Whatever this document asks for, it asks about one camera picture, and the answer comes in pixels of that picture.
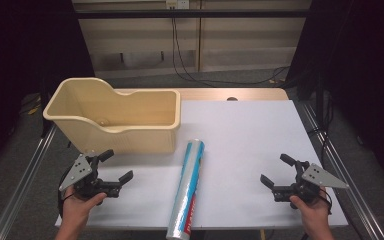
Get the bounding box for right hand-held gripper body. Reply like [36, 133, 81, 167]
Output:
[288, 161, 350, 210]

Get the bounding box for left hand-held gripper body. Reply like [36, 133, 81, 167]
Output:
[58, 153, 114, 202]

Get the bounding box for beige plastic bin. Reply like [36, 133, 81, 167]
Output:
[42, 77, 182, 156]

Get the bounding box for plastic wrap roll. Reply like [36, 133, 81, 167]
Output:
[165, 138, 206, 240]

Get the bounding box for person's left hand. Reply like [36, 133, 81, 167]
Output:
[60, 185, 108, 230]

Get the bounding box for person's right hand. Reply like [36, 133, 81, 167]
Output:
[289, 187, 333, 231]

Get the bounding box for white table mat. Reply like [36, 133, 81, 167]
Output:
[54, 99, 349, 231]

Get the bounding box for black curtain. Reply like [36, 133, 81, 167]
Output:
[284, 0, 384, 193]
[0, 0, 96, 178]

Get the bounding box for black horizontal bar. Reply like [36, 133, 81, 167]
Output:
[74, 9, 312, 20]

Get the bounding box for aluminium frame rail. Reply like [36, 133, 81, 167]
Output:
[300, 102, 384, 240]
[0, 123, 58, 240]

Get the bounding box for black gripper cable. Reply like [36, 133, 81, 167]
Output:
[320, 189, 334, 216]
[57, 166, 76, 219]

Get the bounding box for black wall cable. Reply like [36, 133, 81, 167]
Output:
[171, 4, 291, 86]

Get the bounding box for white wall socket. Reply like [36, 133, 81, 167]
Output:
[165, 0, 191, 10]

